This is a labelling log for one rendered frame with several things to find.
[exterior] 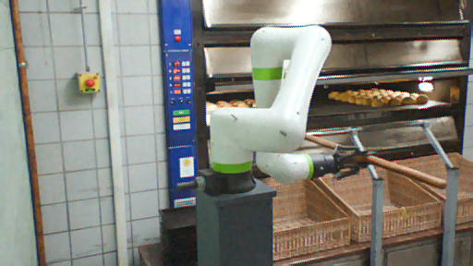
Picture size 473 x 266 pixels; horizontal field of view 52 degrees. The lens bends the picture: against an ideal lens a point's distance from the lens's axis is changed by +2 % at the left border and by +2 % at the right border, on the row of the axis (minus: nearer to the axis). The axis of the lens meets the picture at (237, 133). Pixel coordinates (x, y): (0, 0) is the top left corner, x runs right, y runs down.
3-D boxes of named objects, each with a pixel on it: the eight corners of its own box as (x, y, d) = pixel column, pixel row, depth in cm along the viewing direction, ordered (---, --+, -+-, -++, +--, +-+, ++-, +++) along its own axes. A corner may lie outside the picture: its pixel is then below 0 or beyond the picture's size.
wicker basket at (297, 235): (218, 231, 273) (216, 184, 268) (303, 214, 295) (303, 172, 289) (254, 267, 229) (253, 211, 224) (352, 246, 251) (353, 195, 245)
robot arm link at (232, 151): (251, 175, 139) (250, 112, 135) (203, 171, 145) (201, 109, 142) (266, 164, 151) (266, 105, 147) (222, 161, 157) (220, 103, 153)
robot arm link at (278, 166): (278, 190, 163) (279, 160, 161) (262, 179, 175) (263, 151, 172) (314, 185, 168) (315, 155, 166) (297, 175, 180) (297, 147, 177)
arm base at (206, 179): (185, 203, 135) (184, 183, 134) (168, 188, 148) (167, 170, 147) (264, 188, 146) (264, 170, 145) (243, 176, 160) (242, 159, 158)
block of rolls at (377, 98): (325, 98, 376) (325, 91, 375) (376, 94, 394) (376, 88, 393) (375, 107, 321) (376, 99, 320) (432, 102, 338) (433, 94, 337)
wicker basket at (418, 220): (309, 214, 296) (309, 171, 291) (384, 201, 317) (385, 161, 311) (357, 245, 252) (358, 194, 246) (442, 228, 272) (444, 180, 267)
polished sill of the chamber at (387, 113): (203, 132, 269) (203, 126, 268) (451, 109, 335) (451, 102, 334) (207, 134, 263) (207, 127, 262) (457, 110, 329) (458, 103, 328)
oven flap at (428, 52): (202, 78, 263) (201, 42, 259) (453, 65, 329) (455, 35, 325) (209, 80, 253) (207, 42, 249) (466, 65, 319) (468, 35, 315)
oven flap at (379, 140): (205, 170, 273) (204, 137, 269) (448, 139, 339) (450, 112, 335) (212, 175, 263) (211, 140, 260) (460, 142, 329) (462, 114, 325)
